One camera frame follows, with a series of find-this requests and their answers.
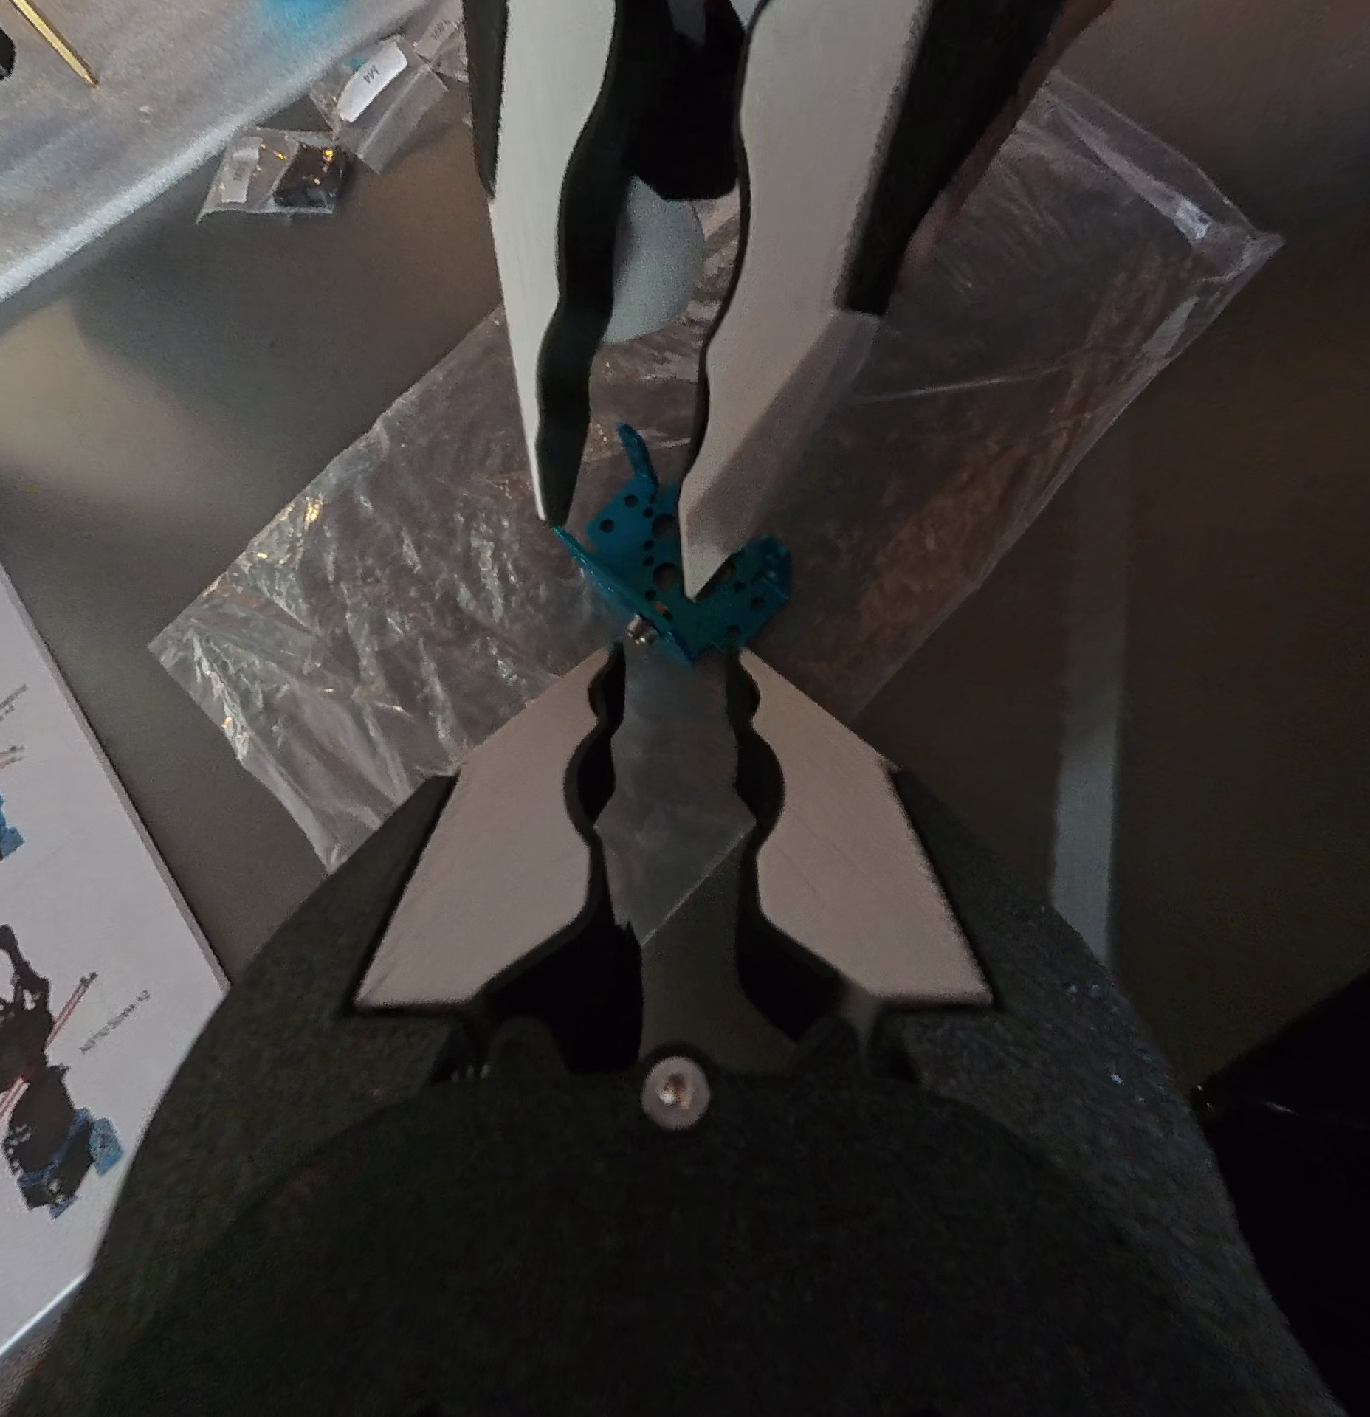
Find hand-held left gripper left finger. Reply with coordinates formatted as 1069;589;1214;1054
350;646;630;1015

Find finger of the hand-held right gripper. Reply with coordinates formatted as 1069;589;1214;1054
683;0;921;594
485;0;642;527

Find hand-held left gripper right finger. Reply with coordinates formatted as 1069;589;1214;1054
732;651;993;1007

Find blue perforated metal bracket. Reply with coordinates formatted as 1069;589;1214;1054
552;425;794;666

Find grey desk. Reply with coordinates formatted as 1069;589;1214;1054
0;0;1370;1092

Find scattered small parts bags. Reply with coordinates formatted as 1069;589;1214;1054
195;12;469;229

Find clear plastic bag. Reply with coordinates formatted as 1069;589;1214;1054
148;72;1285;948

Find white foam sheet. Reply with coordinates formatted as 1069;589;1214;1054
0;0;469;324

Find white instruction manual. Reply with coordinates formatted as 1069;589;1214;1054
0;521;226;1348

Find thin brass rod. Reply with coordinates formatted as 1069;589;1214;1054
7;0;99;89

